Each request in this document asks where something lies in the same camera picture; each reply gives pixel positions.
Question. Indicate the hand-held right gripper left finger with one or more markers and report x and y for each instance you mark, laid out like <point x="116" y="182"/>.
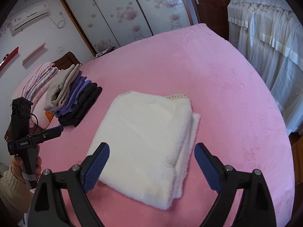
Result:
<point x="98" y="167"/>

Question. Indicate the white air conditioner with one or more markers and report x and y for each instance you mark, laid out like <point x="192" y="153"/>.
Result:
<point x="30" y="19"/>

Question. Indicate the person's left hand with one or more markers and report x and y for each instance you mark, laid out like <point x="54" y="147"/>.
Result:
<point x="16" y="163"/>

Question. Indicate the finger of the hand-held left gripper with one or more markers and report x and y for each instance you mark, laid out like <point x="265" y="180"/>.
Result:
<point x="48" y="133"/>

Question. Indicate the folded pink quilt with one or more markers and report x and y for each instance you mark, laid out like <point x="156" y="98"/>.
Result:
<point x="40" y="78"/>

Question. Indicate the bed with pink sheet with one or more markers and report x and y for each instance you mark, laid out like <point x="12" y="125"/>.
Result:
<point x="189" y="75"/>

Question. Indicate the black folded garment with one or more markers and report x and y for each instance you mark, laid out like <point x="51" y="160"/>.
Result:
<point x="85" y="106"/>

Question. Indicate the red wall shelf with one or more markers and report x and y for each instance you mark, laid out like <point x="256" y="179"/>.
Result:
<point x="9" y="59"/>

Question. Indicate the white fluffy cardigan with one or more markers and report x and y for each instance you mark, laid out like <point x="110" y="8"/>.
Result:
<point x="142" y="141"/>

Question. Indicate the white lace-covered furniture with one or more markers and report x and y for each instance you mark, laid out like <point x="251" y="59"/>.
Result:
<point x="265" y="40"/>

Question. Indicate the dark wooden headboard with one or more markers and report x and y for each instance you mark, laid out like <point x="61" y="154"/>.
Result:
<point x="66" y="60"/>

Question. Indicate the purple folded garment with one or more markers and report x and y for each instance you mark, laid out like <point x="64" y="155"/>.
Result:
<point x="75" y="92"/>

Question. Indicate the beige knit sweater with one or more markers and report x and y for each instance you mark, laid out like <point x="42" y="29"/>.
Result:
<point x="59" y="87"/>

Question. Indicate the pale wooden wall shelf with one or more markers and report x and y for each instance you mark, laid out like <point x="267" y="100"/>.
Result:
<point x="34" y="54"/>

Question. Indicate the wooden drawer cabinet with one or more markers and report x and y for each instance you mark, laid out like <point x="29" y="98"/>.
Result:
<point x="299" y="152"/>

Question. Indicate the floral sliding-door wardrobe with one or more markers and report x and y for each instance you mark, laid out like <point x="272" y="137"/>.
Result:
<point x="113" y="16"/>

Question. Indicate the brown wooden door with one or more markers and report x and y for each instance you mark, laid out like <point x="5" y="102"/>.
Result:
<point x="208" y="4"/>

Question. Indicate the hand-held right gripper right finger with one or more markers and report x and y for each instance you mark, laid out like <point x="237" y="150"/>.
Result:
<point x="207" y="167"/>

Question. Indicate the teal printed garment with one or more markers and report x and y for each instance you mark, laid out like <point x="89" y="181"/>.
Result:
<point x="55" y="112"/>

